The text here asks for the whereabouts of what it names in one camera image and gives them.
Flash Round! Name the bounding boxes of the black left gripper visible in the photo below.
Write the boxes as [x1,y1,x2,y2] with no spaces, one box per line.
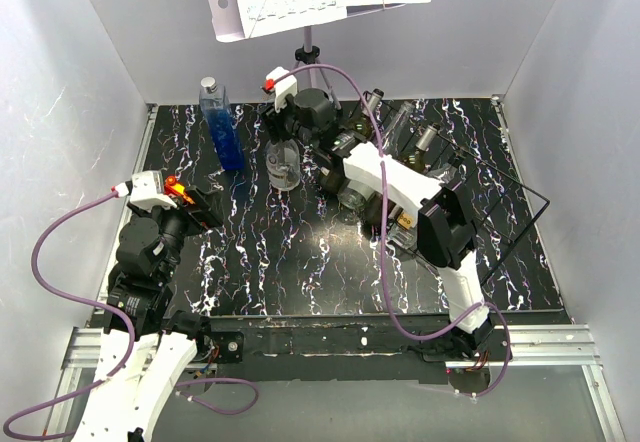
[130,184,223,281]

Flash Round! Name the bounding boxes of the round clear bottle cork stopper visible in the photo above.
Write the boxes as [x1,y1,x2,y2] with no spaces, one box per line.
[265,139,301,191]

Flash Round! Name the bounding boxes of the tall blue gradient bottle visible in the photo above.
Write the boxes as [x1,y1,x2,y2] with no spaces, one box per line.
[199,76,244,171]

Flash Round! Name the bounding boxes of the green wine bottle brown label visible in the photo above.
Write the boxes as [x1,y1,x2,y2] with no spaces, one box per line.
[317,88,384,195]

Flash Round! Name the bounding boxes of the clear glass bottle grey label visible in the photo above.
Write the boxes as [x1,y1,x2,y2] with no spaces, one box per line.
[338,102,413,213]

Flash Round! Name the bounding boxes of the dark Primitivo wine bottle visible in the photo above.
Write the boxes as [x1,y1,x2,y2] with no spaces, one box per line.
[364,124,439,227]

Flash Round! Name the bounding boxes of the square clear bottle gold cap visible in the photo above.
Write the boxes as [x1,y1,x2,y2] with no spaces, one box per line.
[388,161,464,252]

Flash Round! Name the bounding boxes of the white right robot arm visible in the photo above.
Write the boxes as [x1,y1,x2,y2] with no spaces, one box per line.
[261,88,494,360]

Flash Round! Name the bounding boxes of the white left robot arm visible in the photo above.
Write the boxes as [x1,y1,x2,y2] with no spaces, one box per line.
[73,186,223,441]

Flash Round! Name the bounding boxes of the red toy truck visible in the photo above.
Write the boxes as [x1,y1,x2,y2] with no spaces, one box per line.
[164,175,194,205]

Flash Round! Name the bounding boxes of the lilac tripod music stand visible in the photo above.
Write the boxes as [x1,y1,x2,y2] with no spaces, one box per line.
[197,0,409,113]

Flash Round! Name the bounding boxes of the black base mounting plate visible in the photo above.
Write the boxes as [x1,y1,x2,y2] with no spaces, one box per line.
[172,314,494,387]

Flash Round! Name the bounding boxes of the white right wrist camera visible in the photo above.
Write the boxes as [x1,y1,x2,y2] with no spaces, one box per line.
[264,66,298,113]

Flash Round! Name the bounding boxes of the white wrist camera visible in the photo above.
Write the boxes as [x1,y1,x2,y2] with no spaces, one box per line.
[111,170,177,212]
[264,66,298,113]

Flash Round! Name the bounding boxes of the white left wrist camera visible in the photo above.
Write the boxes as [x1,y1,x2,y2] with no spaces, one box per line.
[111,170,177,212]

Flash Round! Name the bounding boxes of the black wire wine rack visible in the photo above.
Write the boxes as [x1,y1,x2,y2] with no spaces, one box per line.
[344,88,551,288]

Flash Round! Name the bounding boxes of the aluminium frame rail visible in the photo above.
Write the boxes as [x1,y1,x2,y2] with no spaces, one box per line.
[62,324,602,369]

